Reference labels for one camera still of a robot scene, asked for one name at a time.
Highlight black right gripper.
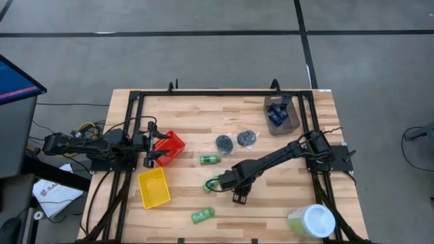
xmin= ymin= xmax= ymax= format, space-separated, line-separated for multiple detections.
xmin=204 ymin=165 xmax=254 ymax=195

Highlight grey round item in bag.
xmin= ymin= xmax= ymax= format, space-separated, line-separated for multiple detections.
xmin=236 ymin=129 xmax=260 ymax=149

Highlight yellow cable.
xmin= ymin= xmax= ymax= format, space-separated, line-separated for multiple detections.
xmin=66 ymin=121 xmax=100 ymax=158

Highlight black metal table frame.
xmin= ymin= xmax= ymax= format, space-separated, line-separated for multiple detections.
xmin=103 ymin=78 xmax=343 ymax=244

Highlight black computer mouse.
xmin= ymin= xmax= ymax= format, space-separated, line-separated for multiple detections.
xmin=0 ymin=217 xmax=22 ymax=243

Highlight green canister with white lid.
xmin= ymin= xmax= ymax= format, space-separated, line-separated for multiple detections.
xmin=287 ymin=203 xmax=336 ymax=239

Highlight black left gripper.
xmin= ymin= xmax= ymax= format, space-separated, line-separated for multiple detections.
xmin=132 ymin=121 xmax=172 ymax=169

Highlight black desk bar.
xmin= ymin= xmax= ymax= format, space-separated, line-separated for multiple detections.
xmin=22 ymin=155 xmax=91 ymax=192

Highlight small green bottle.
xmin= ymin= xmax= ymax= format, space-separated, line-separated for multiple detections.
xmin=191 ymin=207 xmax=216 ymax=224
xmin=202 ymin=175 xmax=221 ymax=193
xmin=199 ymin=155 xmax=222 ymax=165

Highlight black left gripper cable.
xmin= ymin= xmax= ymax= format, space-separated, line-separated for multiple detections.
xmin=103 ymin=116 xmax=158 ymax=135

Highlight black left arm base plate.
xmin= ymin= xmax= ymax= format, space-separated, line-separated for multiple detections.
xmin=90 ymin=157 xmax=138 ymax=172

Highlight red plastic basket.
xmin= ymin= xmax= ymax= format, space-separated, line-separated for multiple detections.
xmin=152 ymin=130 xmax=186 ymax=168

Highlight black cable bundle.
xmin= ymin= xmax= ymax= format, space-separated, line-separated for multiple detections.
xmin=311 ymin=171 xmax=371 ymax=244
xmin=80 ymin=171 xmax=132 ymax=242

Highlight black floor cable loop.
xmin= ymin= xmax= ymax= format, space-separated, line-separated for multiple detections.
xmin=401 ymin=125 xmax=434 ymax=172

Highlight blue screen monitor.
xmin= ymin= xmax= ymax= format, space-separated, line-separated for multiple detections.
xmin=0 ymin=54 xmax=47 ymax=106

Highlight white printed paper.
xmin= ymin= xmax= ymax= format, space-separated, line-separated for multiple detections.
xmin=33 ymin=164 xmax=84 ymax=218

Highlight clear grey plastic bin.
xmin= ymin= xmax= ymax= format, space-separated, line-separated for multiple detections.
xmin=263 ymin=94 xmax=302 ymax=136

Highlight black round item in bag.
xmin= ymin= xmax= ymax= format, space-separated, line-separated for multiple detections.
xmin=215 ymin=134 xmax=235 ymax=155

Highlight grey monitor stand box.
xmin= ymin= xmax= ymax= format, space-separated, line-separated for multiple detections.
xmin=0 ymin=96 xmax=38 ymax=179

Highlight thin black floor cable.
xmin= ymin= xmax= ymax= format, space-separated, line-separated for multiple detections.
xmin=36 ymin=102 xmax=110 ymax=107

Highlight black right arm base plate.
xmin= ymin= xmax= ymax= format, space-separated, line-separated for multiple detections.
xmin=304 ymin=144 xmax=353 ymax=172

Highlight yellow plastic basket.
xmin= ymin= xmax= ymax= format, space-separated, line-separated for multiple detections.
xmin=137 ymin=167 xmax=172 ymax=210

